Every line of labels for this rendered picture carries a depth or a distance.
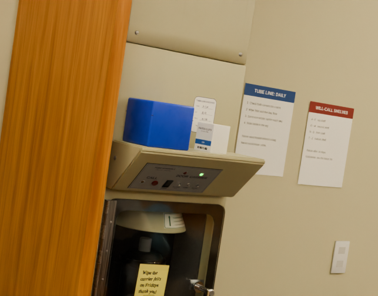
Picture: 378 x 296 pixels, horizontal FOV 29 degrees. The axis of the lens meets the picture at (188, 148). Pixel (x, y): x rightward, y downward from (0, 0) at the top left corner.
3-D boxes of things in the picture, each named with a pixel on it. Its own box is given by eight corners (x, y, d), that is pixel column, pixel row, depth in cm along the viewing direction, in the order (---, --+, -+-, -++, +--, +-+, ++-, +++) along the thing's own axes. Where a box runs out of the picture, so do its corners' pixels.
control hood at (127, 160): (104, 187, 151) (111, 139, 150) (227, 195, 170) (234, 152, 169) (133, 197, 141) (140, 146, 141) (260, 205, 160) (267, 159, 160)
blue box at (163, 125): (121, 140, 151) (127, 97, 150) (161, 145, 157) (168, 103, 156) (147, 147, 143) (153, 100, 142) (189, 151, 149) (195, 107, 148)
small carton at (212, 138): (193, 149, 158) (197, 121, 158) (210, 151, 161) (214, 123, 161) (210, 152, 154) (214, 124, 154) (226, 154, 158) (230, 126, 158)
